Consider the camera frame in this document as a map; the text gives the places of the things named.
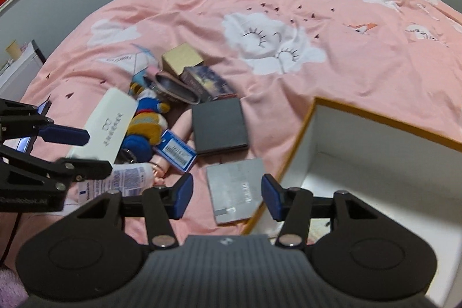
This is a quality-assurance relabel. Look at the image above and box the black cable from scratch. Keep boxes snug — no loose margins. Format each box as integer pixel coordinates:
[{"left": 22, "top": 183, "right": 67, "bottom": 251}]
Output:
[{"left": 0, "top": 212, "right": 22, "bottom": 265}]

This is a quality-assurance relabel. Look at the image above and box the grey box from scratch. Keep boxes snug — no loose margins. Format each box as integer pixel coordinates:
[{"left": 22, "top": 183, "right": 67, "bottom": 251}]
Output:
[{"left": 206, "top": 158, "right": 266, "bottom": 225}]

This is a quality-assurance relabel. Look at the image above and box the white long box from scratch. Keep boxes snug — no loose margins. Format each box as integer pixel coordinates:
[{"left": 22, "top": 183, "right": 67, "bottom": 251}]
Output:
[{"left": 66, "top": 88, "right": 138, "bottom": 164}]

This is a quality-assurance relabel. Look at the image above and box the dark starry printed box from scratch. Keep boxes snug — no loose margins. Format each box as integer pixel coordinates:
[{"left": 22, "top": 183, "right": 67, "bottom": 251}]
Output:
[{"left": 180, "top": 66, "right": 237, "bottom": 104}]

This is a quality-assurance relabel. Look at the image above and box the round silver tin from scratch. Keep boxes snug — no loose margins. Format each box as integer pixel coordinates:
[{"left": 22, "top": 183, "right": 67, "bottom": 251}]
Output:
[{"left": 153, "top": 73, "right": 201, "bottom": 104}]

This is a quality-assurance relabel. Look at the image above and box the blue yellow plush toy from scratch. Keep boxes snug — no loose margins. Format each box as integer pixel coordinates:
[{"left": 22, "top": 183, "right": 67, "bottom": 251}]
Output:
[{"left": 121, "top": 72, "right": 171, "bottom": 162}]

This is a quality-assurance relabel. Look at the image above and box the white lotion bottle blue print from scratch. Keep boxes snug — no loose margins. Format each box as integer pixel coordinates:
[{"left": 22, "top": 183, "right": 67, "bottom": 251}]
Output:
[{"left": 77, "top": 164, "right": 154, "bottom": 202}]

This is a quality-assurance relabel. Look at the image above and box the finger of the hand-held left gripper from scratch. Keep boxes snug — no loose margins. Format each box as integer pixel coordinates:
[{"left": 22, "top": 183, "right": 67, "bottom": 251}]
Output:
[
  {"left": 0, "top": 99, "right": 91, "bottom": 147},
  {"left": 0, "top": 145, "right": 114, "bottom": 197}
]

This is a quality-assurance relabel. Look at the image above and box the black square box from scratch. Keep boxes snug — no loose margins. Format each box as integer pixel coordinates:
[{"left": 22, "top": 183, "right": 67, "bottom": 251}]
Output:
[{"left": 191, "top": 98, "right": 249, "bottom": 155}]

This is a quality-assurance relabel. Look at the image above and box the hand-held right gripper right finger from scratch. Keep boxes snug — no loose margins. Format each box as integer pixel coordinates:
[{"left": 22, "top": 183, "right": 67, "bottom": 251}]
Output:
[{"left": 262, "top": 174, "right": 383, "bottom": 250}]

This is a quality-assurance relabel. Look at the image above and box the white cabinet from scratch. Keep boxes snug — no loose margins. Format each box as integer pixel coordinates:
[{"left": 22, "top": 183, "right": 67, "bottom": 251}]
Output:
[{"left": 0, "top": 40, "right": 47, "bottom": 103}]

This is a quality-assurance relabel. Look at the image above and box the blue white card pack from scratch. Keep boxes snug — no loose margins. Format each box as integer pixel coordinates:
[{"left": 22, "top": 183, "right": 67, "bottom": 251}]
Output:
[{"left": 153, "top": 129, "right": 197, "bottom": 172}]

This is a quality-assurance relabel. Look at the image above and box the dark tablet with lit screen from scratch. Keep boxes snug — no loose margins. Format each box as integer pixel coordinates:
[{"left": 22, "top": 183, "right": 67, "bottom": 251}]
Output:
[{"left": 14, "top": 99, "right": 53, "bottom": 154}]

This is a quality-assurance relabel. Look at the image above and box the orange-edged white box container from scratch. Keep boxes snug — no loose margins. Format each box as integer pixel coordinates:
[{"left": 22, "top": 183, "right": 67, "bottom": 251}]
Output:
[{"left": 242, "top": 97, "right": 462, "bottom": 308}]

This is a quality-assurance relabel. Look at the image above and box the gold cube box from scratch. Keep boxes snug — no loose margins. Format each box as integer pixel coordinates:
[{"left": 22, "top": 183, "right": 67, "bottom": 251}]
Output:
[{"left": 161, "top": 43, "right": 206, "bottom": 78}]

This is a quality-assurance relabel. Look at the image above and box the beige cup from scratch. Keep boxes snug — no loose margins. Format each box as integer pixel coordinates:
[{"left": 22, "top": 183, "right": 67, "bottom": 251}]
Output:
[{"left": 5, "top": 40, "right": 22, "bottom": 59}]

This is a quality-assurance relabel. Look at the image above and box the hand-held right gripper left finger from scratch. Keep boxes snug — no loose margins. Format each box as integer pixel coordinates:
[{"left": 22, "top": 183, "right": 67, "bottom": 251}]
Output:
[{"left": 74, "top": 173, "right": 194, "bottom": 251}]

